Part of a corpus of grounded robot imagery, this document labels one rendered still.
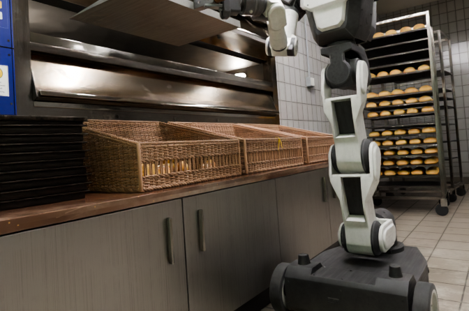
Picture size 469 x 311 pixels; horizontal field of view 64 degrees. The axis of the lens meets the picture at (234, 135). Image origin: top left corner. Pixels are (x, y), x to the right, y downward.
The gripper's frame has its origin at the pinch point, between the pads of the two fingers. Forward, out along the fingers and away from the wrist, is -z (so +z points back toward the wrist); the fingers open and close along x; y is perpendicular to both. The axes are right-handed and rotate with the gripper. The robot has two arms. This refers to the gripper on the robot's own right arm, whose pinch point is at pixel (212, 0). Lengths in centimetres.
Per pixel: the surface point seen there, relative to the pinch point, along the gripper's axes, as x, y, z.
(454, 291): -122, -4, 103
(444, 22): 101, -265, 422
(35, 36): -5, -32, -60
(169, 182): -61, -1, -19
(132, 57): -5, -58, -23
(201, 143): -49, -11, -5
